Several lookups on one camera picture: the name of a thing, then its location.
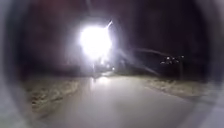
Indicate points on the street lamp pole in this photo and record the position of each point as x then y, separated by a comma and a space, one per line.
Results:
96, 63

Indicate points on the grey asphalt path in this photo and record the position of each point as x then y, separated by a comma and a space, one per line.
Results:
113, 103

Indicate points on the dry grass verge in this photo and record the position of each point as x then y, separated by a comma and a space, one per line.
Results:
53, 91

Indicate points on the pale gravel verge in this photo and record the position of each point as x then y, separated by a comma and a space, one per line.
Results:
173, 87

